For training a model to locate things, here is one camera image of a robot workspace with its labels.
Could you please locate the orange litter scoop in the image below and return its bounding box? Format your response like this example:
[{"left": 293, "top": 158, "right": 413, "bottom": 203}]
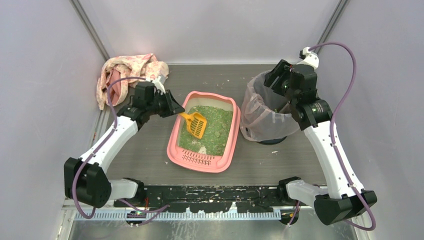
[{"left": 179, "top": 112, "right": 207, "bottom": 139}]

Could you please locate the pink plastic trash bag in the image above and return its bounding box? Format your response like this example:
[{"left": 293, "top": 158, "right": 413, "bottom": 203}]
[{"left": 239, "top": 70, "right": 300, "bottom": 143}]

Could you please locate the pink litter box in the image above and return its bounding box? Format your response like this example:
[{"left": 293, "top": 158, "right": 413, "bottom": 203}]
[{"left": 166, "top": 91, "right": 241, "bottom": 173}]

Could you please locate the dark round trash bin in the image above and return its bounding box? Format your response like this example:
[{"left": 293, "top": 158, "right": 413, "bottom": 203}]
[{"left": 258, "top": 136, "right": 287, "bottom": 145}]

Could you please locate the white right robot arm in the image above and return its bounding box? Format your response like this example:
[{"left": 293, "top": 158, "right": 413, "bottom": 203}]
[{"left": 264, "top": 59, "right": 378, "bottom": 226}]

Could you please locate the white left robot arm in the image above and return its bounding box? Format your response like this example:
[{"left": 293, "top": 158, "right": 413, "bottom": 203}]
[{"left": 63, "top": 81, "right": 185, "bottom": 211}]

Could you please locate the green cat litter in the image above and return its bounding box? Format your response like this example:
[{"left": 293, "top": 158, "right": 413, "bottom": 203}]
[{"left": 178, "top": 105, "right": 233, "bottom": 156}]

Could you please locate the pink floral cloth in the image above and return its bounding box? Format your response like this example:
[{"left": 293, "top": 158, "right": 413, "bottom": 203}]
[{"left": 96, "top": 53, "right": 170, "bottom": 111}]

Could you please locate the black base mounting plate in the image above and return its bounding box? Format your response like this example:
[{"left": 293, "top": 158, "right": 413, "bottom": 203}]
[{"left": 125, "top": 185, "right": 296, "bottom": 214}]

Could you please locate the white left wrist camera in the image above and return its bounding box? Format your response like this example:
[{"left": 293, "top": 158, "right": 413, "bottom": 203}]
[{"left": 152, "top": 75, "right": 167, "bottom": 94}]

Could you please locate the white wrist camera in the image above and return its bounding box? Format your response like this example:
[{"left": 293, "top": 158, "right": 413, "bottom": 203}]
[
  {"left": 297, "top": 46, "right": 320, "bottom": 70},
  {"left": 152, "top": 75, "right": 167, "bottom": 94}
]

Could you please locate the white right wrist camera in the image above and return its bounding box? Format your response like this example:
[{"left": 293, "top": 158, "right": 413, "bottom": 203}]
[{"left": 297, "top": 46, "right": 320, "bottom": 70}]

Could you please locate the aluminium front rail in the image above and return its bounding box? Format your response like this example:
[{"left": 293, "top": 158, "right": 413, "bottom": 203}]
[{"left": 62, "top": 185, "right": 364, "bottom": 240}]

